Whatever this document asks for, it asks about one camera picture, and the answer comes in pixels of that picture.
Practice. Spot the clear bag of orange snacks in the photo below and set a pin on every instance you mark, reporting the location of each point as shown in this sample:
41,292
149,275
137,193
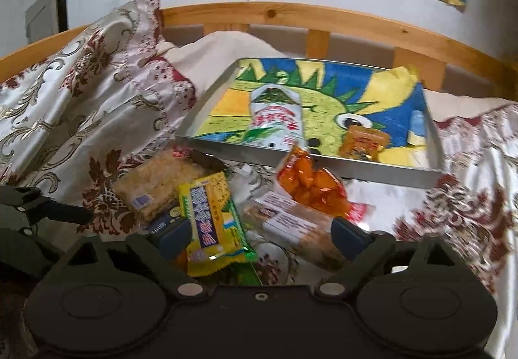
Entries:
315,185

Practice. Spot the clear bread packet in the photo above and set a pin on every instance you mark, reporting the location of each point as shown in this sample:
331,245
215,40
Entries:
291,225

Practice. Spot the colourful dinosaur drawing sheet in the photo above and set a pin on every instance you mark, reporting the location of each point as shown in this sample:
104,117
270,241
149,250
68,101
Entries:
364,88

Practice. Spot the wooden bed headboard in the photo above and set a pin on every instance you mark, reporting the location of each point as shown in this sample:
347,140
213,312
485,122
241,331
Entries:
283,15

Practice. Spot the yellow snack packet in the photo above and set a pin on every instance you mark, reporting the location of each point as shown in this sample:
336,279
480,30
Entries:
208,217

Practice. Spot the white and green snack pouch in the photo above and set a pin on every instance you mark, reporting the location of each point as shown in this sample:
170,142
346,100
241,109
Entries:
275,116

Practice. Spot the small orange snack packet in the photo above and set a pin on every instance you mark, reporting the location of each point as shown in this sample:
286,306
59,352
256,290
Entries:
362,142

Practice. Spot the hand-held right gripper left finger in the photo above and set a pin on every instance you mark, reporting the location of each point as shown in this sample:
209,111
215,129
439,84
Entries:
172,235

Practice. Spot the metal tray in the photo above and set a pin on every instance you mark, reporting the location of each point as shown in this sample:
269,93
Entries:
226,148

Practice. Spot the green snack packet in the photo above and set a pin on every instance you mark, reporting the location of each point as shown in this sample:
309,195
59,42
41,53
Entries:
239,223

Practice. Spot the rice crispy cake packet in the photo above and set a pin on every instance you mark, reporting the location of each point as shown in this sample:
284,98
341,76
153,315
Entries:
153,181

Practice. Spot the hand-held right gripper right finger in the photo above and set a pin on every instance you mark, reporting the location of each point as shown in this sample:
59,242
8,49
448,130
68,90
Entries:
349,235

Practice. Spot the grey wall box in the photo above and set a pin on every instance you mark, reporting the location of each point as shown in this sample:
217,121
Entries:
44,11

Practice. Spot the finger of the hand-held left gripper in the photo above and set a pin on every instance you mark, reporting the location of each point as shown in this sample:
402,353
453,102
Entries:
60,213
24,249

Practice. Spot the dark blue snack packet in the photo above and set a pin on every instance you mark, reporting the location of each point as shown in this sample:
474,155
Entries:
160,226

